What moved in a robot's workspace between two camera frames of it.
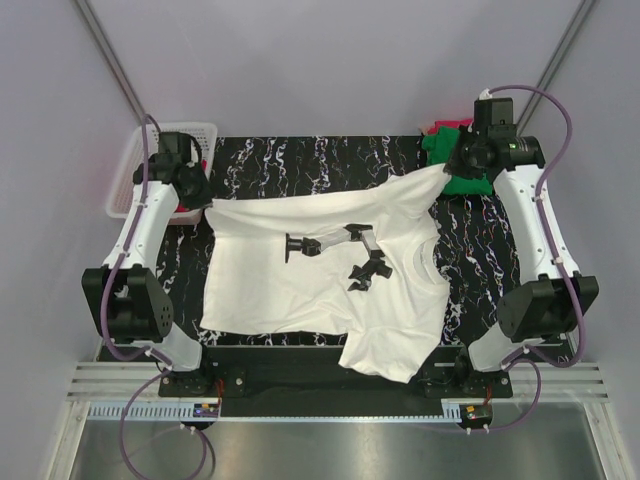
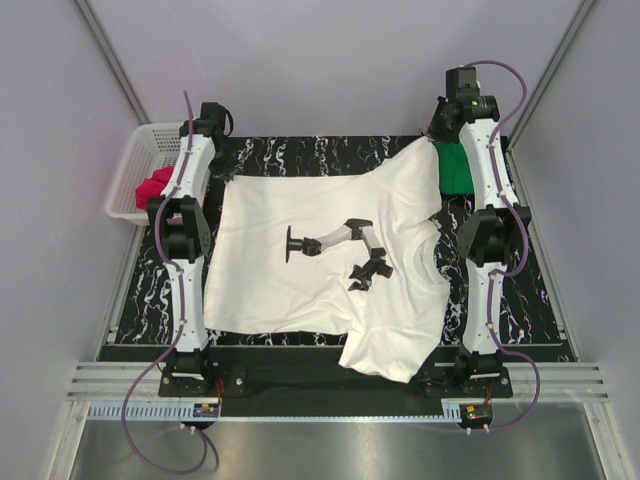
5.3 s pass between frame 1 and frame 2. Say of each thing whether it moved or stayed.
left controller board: stayed
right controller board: stayed
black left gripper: moved
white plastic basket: stayed
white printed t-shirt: moved
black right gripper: moved
